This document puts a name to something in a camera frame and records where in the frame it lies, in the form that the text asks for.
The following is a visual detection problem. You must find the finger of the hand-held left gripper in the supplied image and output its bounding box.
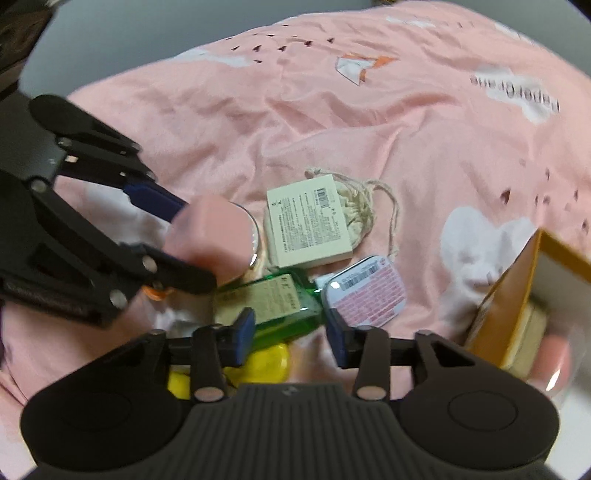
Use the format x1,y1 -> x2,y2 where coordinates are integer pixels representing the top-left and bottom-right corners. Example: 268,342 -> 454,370
0,170 -> 218,328
29,95 -> 188,223

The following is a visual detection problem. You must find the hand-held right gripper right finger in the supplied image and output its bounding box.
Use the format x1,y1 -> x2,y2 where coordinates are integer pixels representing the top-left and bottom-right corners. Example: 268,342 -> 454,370
326,308 -> 479,402

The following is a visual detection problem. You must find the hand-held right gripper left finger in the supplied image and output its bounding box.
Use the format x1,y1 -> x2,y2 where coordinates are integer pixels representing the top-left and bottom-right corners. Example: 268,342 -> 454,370
117,308 -> 257,403

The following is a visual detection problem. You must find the yellow tape measure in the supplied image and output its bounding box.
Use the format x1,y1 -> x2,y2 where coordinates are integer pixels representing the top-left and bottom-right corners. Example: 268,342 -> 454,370
224,344 -> 291,386

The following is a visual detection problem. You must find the pink foam block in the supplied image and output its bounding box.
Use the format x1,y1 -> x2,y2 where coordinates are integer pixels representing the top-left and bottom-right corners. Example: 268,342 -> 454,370
164,194 -> 254,288

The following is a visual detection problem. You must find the green glass bottle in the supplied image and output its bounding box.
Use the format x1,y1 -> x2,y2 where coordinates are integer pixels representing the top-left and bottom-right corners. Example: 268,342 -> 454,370
212,272 -> 326,352

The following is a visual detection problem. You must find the orange-edged cardboard box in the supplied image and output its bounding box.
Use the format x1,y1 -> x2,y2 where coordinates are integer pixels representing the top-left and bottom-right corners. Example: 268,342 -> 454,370
464,228 -> 591,407

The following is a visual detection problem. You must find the flat tin with pink label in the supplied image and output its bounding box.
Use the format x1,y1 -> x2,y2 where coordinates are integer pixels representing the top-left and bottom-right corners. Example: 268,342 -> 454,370
314,256 -> 409,328

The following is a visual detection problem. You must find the small yellow bottle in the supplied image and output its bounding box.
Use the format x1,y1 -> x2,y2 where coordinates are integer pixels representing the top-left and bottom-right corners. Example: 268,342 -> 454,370
167,369 -> 194,398

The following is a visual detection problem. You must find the white box with label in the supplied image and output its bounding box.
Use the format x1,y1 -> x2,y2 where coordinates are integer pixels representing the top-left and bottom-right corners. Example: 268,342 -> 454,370
265,174 -> 354,268

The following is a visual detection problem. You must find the printed pink blanket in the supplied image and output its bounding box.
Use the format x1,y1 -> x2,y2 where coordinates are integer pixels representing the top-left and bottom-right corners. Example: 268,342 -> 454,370
0,2 -> 591,416

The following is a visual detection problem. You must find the beige drawstring pouch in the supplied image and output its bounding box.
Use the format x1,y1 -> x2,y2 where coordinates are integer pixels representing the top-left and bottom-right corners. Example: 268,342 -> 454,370
305,168 -> 400,257

